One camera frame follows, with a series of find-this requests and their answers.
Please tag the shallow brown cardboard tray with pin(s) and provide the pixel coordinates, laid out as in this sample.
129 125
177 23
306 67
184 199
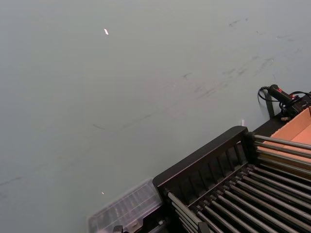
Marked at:
298 126

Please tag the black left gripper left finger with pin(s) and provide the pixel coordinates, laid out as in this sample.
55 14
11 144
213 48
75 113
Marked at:
118 229

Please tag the pale grey wall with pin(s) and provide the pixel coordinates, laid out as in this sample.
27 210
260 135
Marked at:
97 97

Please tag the clear plastic case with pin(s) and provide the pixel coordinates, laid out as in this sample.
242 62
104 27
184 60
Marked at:
126 208

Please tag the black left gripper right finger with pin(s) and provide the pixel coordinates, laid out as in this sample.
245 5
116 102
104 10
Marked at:
203 228

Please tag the black rack with steel bars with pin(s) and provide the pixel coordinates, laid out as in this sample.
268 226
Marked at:
218 157

